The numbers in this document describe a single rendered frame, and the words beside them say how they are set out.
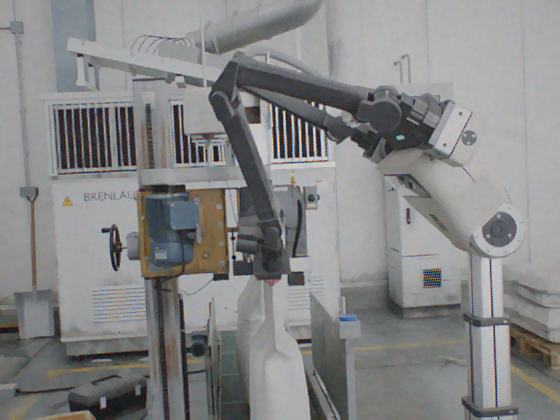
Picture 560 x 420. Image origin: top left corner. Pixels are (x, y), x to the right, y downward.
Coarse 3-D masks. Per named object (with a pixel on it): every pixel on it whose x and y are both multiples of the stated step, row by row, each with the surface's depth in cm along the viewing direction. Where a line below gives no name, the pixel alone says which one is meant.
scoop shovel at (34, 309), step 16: (32, 208) 616; (32, 224) 613; (32, 240) 610; (32, 256) 607; (32, 272) 603; (32, 288) 600; (16, 304) 596; (32, 304) 604; (48, 304) 605; (32, 320) 601; (48, 320) 602; (32, 336) 598
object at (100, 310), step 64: (64, 128) 507; (128, 128) 502; (64, 192) 500; (128, 192) 504; (320, 192) 519; (64, 256) 502; (320, 256) 521; (64, 320) 504; (128, 320) 509; (192, 320) 513
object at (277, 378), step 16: (272, 288) 188; (272, 304) 189; (272, 320) 194; (256, 336) 225; (272, 336) 201; (288, 336) 219; (256, 352) 205; (272, 352) 195; (288, 352) 197; (256, 368) 203; (272, 368) 197; (288, 368) 198; (256, 384) 202; (272, 384) 196; (288, 384) 197; (304, 384) 199; (256, 400) 202; (272, 400) 196; (288, 400) 197; (304, 400) 198; (256, 416) 202; (272, 416) 196; (288, 416) 196; (304, 416) 198
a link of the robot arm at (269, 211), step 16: (224, 96) 151; (240, 96) 161; (224, 112) 153; (240, 112) 156; (224, 128) 158; (240, 128) 158; (240, 144) 160; (240, 160) 162; (256, 160) 162; (256, 176) 164; (256, 192) 166; (272, 192) 168; (256, 208) 168; (272, 208) 167; (272, 224) 169
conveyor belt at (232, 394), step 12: (228, 336) 411; (228, 348) 381; (228, 360) 356; (228, 372) 334; (228, 384) 314; (240, 384) 314; (228, 396) 297; (240, 396) 296; (228, 408) 281; (240, 408) 281; (312, 408) 276
